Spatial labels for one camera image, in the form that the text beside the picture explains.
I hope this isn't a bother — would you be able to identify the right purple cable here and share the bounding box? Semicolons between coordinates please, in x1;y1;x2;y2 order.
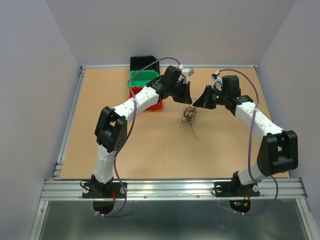
216;68;279;216

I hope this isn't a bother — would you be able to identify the aluminium frame rail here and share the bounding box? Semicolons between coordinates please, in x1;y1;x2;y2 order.
40;178;308;201

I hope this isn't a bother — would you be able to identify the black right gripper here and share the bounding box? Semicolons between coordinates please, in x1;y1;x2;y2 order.
191;85;228;110

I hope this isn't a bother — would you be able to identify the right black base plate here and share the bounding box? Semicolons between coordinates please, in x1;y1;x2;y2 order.
212;181;260;198

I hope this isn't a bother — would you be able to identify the black grey cable bundle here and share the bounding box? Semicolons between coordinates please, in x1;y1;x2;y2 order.
180;105;201;141

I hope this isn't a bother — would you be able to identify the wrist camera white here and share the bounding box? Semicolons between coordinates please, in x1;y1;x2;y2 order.
211;70;223;91
178;64;195;84

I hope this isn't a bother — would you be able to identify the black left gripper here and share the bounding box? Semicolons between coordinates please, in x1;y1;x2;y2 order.
169;79;192;104

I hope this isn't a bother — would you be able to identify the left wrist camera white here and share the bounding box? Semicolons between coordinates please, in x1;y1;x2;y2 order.
178;64;195;84

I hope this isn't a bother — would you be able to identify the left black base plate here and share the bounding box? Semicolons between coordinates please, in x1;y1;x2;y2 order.
79;181;125;199

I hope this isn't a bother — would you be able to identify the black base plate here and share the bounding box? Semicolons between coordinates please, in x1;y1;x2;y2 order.
212;181;260;198
79;181;125;199

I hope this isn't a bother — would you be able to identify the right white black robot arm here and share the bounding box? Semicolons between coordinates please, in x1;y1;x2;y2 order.
193;72;299;195

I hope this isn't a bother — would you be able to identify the purple cable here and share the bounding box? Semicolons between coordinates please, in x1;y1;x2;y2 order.
94;57;185;218
216;68;279;216

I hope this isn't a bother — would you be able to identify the red plastic bin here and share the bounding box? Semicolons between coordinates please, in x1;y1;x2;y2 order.
132;86;163;112

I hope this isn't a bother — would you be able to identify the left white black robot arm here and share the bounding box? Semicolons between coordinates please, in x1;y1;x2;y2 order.
90;64;194;197

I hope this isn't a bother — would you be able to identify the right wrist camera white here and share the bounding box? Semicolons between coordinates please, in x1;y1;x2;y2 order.
211;70;223;91

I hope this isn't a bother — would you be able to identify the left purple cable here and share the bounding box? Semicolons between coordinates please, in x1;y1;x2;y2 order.
94;57;185;218

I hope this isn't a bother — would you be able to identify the black plastic bin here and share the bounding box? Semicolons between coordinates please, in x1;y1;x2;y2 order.
129;55;160;74

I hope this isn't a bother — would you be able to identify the green plastic bin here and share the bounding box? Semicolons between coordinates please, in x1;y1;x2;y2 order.
129;70;160;88

